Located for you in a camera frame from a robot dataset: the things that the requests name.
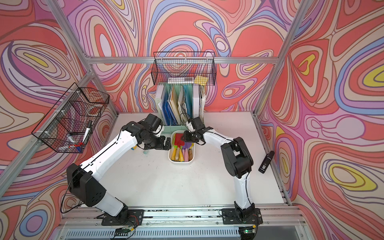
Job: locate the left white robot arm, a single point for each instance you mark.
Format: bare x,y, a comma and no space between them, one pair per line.
84,179

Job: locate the yellow sponge in basket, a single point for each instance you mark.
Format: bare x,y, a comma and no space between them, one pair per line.
200,80

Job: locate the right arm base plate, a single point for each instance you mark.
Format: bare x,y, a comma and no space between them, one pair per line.
250,215

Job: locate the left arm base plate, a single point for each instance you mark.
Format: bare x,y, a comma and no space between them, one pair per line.
127,217

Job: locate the black wire basket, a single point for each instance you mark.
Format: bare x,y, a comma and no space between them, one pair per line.
181,67
63,127

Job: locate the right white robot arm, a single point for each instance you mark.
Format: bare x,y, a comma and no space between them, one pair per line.
237,158

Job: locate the mint green file crate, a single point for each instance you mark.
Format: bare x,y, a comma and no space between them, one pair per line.
176,104

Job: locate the black white marker pen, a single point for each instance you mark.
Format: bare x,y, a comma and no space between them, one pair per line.
87,131

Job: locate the green scoop yellow handle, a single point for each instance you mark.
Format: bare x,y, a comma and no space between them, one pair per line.
173,141

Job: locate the black wire basket left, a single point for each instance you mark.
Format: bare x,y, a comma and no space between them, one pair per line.
63,127

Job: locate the red shovel wooden handle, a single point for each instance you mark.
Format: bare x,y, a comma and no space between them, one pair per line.
179,143

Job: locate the black wire basket back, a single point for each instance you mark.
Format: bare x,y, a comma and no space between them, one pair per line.
181,67

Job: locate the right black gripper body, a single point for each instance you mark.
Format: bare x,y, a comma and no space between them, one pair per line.
190,137

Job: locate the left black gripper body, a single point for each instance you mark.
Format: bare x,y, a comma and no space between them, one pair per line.
158,143

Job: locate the white storage tray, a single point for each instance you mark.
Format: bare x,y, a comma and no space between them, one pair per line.
171,150

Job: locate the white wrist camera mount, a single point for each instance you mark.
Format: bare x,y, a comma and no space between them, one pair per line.
190,125

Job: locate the purple trowel pink handle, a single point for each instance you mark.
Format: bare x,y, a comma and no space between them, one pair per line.
187,145
186,155

